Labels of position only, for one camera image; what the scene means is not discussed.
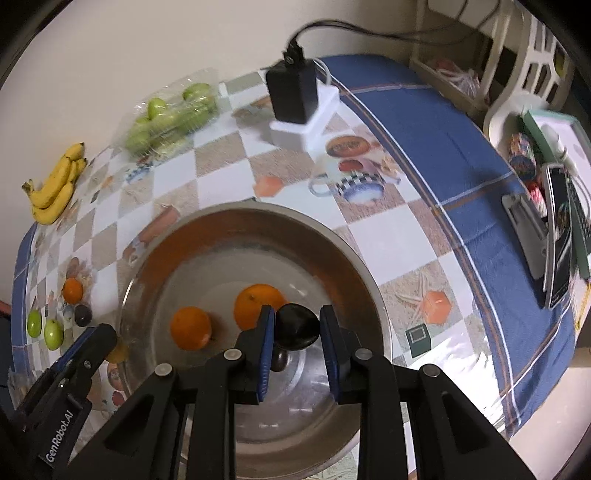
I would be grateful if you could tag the white power strip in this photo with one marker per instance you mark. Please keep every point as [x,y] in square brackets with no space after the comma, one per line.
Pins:
[318,124]

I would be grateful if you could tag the grey metal clip device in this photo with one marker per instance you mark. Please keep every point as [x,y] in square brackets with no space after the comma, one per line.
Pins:
[524,226]

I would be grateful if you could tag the orange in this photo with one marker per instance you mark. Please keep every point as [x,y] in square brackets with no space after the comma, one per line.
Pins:
[190,328]
[73,290]
[251,307]

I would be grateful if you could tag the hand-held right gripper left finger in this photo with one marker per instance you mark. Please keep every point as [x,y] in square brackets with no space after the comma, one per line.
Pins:
[265,350]

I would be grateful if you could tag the clear plastic bag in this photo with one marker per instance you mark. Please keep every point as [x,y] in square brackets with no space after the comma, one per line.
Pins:
[461,76]

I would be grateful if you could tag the bunch of yellow bananas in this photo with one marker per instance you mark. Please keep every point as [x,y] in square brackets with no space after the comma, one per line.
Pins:
[55,198]

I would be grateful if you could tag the white plastic chair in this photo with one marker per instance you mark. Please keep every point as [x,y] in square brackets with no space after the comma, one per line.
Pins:
[531,46]

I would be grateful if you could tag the clear plastic box green fruit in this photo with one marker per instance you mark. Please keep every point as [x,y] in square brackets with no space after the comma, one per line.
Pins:
[166,120]

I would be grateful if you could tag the black phone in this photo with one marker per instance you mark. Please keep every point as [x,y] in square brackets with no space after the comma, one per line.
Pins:
[559,240]

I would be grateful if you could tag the dark purple plum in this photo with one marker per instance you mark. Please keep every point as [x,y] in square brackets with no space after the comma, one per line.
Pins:
[279,361]
[298,325]
[83,315]

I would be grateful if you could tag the white shelf rack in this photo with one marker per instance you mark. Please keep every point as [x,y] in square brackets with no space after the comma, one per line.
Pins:
[496,41]

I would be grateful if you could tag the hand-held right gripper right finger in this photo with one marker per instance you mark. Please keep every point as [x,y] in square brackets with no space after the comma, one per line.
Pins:
[330,355]

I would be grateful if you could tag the green mango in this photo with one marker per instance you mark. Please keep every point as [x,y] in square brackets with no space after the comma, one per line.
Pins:
[53,334]
[34,323]

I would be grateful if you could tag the black power adapter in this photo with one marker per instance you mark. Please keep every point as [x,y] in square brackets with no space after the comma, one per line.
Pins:
[291,92]

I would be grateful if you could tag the round metal bowl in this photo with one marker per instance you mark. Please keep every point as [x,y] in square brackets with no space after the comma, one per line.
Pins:
[277,249]

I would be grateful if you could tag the small tan longan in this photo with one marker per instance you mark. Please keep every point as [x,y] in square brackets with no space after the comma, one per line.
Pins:
[117,354]

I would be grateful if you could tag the white tray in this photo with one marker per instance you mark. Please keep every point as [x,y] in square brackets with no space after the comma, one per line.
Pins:
[577,138]

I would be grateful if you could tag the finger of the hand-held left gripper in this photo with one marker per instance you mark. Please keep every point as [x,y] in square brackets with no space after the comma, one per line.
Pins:
[94,346]

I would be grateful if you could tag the colourful patterned cup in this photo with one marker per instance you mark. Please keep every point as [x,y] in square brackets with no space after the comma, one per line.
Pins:
[521,154]

